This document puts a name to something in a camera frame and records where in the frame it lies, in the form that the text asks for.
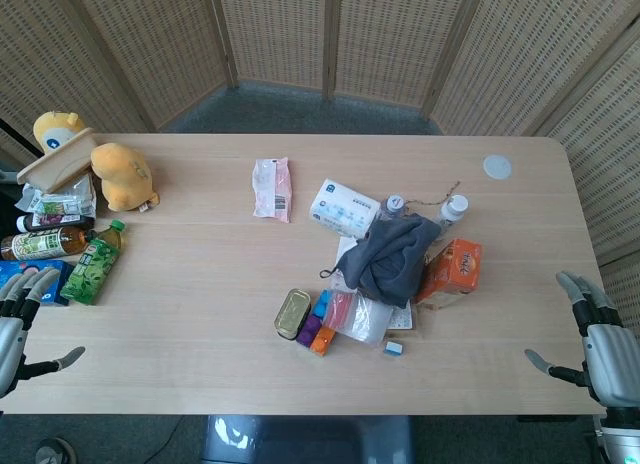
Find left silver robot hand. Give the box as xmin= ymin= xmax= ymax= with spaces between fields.
xmin=0 ymin=266 xmax=87 ymax=400

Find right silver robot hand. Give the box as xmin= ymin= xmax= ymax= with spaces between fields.
xmin=523 ymin=270 xmax=640 ymax=411

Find pink transparent plastic bag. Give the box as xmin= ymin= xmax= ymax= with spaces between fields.
xmin=251 ymin=156 xmax=293 ymax=225

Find blue cardboard box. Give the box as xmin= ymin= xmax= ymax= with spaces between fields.
xmin=0 ymin=259 xmax=76 ymax=308

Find brown tea bottle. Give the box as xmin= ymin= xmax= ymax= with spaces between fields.
xmin=0 ymin=225 xmax=99 ymax=263

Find green tea bottle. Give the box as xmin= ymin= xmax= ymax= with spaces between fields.
xmin=59 ymin=219 xmax=128 ymax=307

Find dark bottle purple label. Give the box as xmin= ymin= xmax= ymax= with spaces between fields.
xmin=15 ymin=212 xmax=97 ymax=234

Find white green snack packets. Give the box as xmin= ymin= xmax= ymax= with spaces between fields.
xmin=14 ymin=173 xmax=99 ymax=221

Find orange cardboard snack box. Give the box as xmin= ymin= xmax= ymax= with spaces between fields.
xmin=414 ymin=238 xmax=484 ymax=307

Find yellow plush toy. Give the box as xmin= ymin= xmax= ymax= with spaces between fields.
xmin=90 ymin=142 xmax=162 ymax=214

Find yellow plush with blue badge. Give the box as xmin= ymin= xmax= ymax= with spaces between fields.
xmin=32 ymin=111 xmax=89 ymax=156

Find white bottle with white cap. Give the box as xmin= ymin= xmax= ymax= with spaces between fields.
xmin=438 ymin=194 xmax=471 ymax=231

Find white round table grommet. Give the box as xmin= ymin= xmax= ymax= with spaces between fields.
xmin=482 ymin=154 xmax=514 ymax=182

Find grey cloth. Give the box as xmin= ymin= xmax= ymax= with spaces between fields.
xmin=319 ymin=212 xmax=444 ymax=309

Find clear zip bag red strips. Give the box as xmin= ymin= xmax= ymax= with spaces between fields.
xmin=324 ymin=289 xmax=395 ymax=348

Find clear bottle with logo cap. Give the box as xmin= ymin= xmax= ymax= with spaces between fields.
xmin=380 ymin=194 xmax=408 ymax=223

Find gold tin can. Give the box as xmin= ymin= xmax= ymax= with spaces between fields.
xmin=273 ymin=288 xmax=313 ymax=342

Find light blue toy block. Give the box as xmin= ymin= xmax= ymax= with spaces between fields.
xmin=313 ymin=289 xmax=335 ymax=320

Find purple orange toy block stack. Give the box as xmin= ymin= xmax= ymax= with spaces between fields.
xmin=295 ymin=312 xmax=338 ymax=358

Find white tissue pack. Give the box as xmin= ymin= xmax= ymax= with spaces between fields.
xmin=308 ymin=178 xmax=384 ymax=241

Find dark grey robot torso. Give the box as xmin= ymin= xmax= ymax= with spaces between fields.
xmin=201 ymin=414 xmax=417 ymax=464

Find woven folding screen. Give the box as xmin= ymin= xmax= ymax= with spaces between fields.
xmin=0 ymin=0 xmax=640 ymax=335

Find black floor cable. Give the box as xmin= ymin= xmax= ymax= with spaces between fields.
xmin=158 ymin=415 xmax=188 ymax=450

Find brown twine string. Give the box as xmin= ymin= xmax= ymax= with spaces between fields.
xmin=403 ymin=180 xmax=462 ymax=209

